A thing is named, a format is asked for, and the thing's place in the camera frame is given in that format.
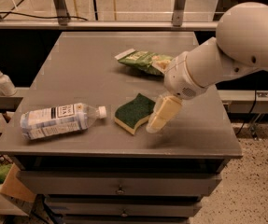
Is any grey drawer cabinet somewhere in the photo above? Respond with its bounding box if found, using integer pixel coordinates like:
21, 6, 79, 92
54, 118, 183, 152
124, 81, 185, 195
0, 32, 242, 224

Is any black cable on floor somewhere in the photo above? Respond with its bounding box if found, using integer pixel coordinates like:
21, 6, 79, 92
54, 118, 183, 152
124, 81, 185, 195
0, 10, 90, 22

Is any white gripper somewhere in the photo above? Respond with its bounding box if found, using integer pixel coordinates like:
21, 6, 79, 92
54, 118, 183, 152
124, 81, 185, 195
146, 51, 206, 133

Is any green chip bag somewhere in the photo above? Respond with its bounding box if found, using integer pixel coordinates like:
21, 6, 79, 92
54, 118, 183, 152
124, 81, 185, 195
115, 49, 173, 76

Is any grey metal railing frame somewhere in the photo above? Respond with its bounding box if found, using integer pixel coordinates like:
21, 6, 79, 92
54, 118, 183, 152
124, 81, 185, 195
0, 0, 268, 33

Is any green and yellow sponge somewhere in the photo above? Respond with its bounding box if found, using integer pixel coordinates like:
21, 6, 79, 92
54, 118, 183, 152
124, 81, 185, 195
114, 93, 155, 134

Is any white pump dispenser bottle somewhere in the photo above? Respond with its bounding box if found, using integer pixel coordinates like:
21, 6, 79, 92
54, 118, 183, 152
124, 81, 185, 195
0, 70, 17, 96

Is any blue label plastic bottle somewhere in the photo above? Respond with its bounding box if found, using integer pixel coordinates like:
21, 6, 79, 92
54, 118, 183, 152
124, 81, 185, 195
20, 103, 106, 140

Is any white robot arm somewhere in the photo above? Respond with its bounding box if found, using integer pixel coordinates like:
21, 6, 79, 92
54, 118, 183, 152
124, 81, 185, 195
147, 2, 268, 133

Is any cardboard box with items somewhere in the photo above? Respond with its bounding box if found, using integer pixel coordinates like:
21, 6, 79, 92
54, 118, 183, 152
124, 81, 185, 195
0, 111, 37, 217

